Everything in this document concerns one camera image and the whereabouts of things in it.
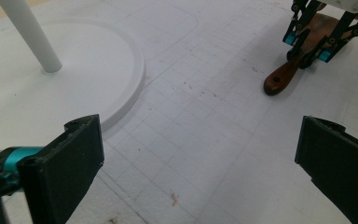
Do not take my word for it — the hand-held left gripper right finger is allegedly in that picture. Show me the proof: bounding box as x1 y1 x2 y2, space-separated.
294 115 358 224

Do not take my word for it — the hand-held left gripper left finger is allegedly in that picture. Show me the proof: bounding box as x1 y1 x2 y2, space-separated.
0 113 105 224

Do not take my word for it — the brown wooden spoon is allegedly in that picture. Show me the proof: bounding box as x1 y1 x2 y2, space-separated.
262 12 351 97

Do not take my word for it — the white hook stand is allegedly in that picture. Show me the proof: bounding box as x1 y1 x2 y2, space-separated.
0 0 146 157

